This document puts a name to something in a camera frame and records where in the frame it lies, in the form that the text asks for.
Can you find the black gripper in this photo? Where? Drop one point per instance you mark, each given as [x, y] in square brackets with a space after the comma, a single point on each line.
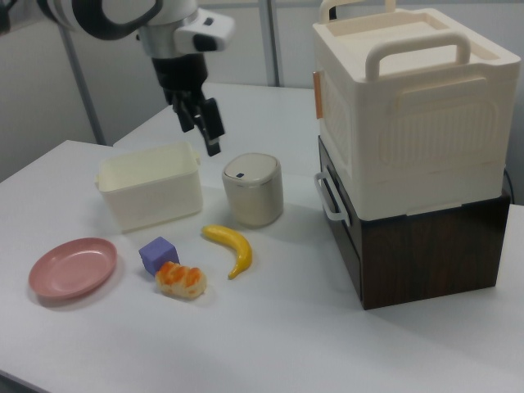
[180, 73]

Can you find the purple cube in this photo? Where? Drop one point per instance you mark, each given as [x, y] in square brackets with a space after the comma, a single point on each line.
[155, 251]

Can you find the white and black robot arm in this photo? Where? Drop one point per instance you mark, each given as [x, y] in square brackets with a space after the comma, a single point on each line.
[102, 16]

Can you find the cream plastic open bin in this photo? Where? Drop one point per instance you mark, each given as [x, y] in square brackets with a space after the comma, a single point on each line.
[151, 192]

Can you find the small beige lidded trash can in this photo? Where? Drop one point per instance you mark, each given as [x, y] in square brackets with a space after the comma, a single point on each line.
[254, 192]

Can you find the orange box latch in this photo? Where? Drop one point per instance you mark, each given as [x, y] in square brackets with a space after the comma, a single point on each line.
[318, 94]

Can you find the yellow toy banana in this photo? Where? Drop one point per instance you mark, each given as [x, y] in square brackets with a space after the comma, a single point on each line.
[239, 245]

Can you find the orange glazed toy bread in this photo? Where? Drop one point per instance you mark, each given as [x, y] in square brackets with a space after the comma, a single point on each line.
[182, 281]

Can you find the pink plastic plate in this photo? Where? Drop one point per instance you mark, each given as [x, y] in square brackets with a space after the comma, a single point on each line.
[71, 270]

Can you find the dark wood drawer cabinet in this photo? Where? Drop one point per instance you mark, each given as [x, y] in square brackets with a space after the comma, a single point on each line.
[430, 258]

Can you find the grey metal frame post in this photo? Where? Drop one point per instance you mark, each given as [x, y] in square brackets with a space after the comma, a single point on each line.
[276, 41]
[88, 102]

